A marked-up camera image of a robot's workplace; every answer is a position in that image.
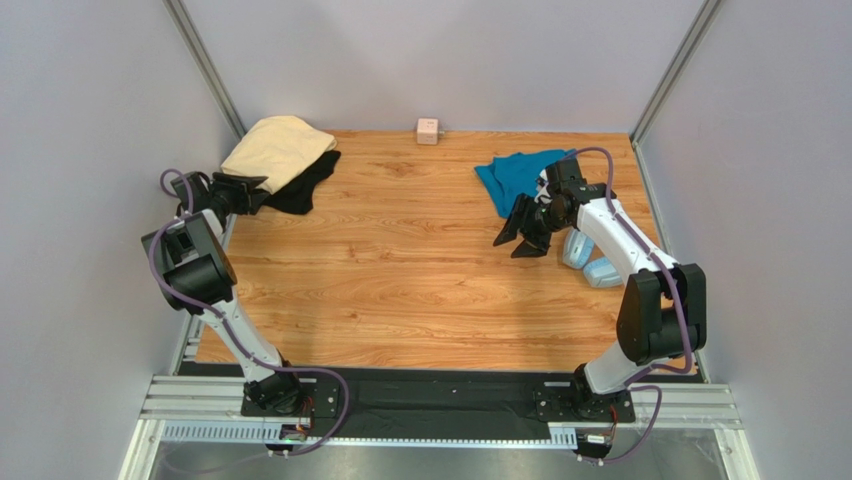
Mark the right aluminium corner post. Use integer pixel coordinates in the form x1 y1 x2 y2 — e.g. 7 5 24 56
630 0 725 147

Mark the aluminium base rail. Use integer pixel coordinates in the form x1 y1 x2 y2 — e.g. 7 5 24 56
120 364 758 479

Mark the left aluminium corner post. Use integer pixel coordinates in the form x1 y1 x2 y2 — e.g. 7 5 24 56
163 0 247 139

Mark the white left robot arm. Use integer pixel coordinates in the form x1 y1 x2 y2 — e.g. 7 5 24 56
141 169 308 416

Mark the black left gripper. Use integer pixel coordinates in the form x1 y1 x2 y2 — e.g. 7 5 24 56
208 172 269 216

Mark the aluminium corner post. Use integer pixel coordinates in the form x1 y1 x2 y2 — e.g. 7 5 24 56
163 0 247 139
630 0 725 147

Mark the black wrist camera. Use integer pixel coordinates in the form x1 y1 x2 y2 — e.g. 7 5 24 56
544 157 587 195
170 172 210 216

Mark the black base mat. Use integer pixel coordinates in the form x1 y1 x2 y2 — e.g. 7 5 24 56
176 364 706 441

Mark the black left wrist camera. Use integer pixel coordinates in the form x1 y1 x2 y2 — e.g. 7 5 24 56
170 172 210 216

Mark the blue t shirt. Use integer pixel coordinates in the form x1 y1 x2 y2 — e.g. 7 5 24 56
474 149 577 219

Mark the black t shirt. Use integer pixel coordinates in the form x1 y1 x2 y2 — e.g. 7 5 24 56
263 150 341 215

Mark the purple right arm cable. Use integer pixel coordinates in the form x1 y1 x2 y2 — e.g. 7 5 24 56
565 146 691 466

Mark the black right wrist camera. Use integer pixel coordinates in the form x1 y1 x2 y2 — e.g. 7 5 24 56
544 157 587 195

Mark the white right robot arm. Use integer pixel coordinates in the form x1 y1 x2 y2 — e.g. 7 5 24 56
494 184 707 404

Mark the beige t shirt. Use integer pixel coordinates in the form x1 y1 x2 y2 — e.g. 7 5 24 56
221 116 337 194

